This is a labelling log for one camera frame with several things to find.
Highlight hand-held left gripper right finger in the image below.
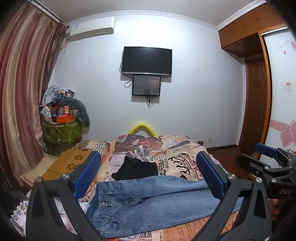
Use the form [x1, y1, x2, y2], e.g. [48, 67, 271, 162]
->
[196, 151, 271, 241]

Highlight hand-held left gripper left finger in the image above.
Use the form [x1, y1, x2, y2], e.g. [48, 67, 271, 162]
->
[25, 151, 105, 241]

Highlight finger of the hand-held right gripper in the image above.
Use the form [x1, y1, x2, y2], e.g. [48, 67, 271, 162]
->
[238, 154, 289, 183]
[255, 143, 296, 161]

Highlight blue denim pants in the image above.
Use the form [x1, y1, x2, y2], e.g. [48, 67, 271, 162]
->
[86, 175, 245, 239]

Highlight wooden lap desk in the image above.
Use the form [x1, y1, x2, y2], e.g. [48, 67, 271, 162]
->
[43, 148, 92, 181]

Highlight printed blanket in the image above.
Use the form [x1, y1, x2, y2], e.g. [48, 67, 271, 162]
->
[72, 134, 278, 241]

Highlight green patterned box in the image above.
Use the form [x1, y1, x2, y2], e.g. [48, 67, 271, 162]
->
[42, 118, 83, 144]

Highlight black garment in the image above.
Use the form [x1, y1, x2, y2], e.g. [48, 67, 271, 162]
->
[112, 155, 158, 181]

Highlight beige cardboard sheet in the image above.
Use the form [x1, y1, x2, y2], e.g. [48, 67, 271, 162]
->
[20, 154, 61, 187]

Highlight orange box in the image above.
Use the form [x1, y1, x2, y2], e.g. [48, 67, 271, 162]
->
[56, 113, 75, 124]

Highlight grey long pillow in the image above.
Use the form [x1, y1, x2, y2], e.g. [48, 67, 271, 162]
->
[58, 98, 90, 127]

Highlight yellow foam tube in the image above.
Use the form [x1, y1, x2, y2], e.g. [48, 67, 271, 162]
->
[128, 122, 158, 137]

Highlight printed papers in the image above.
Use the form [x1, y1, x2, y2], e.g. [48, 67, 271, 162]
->
[9, 201, 30, 233]

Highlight pile of mixed clothes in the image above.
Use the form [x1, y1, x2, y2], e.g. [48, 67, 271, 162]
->
[39, 85, 75, 116]

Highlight striped red curtain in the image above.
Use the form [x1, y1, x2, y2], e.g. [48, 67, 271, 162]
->
[0, 2, 68, 188]

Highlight wooden overhead cabinet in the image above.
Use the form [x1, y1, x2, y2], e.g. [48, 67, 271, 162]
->
[218, 2, 292, 58]

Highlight white air conditioner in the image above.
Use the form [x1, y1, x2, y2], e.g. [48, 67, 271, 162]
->
[69, 17, 116, 42]

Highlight small black wall monitor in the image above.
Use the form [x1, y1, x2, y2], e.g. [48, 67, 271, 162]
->
[132, 75, 162, 96]

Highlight black wall television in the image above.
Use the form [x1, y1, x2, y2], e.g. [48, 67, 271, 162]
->
[121, 46, 173, 77]

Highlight curtain rail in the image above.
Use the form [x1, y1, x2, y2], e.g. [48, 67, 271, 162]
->
[30, 0, 61, 24]

